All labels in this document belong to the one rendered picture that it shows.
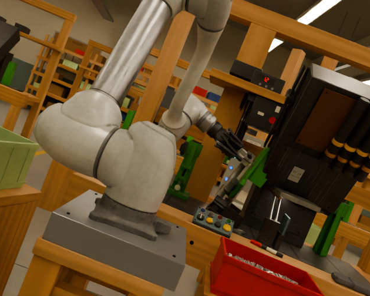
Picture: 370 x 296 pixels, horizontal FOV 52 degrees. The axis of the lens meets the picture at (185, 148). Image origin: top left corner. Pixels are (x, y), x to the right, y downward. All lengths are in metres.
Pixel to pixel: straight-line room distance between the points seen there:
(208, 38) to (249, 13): 0.75
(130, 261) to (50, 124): 0.41
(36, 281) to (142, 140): 0.42
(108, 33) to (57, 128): 11.07
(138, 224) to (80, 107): 0.34
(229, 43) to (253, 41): 9.94
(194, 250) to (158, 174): 0.54
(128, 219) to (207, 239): 0.51
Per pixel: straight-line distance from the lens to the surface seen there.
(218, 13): 1.31
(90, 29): 12.18
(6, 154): 1.36
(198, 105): 1.68
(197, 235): 1.44
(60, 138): 1.03
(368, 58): 2.18
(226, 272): 1.17
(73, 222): 0.94
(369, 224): 10.06
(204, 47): 1.42
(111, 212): 1.00
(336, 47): 2.14
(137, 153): 0.96
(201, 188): 2.01
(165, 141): 0.98
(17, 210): 1.47
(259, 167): 1.65
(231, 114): 2.00
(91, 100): 1.06
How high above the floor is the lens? 1.21
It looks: 3 degrees down
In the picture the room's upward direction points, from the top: 22 degrees clockwise
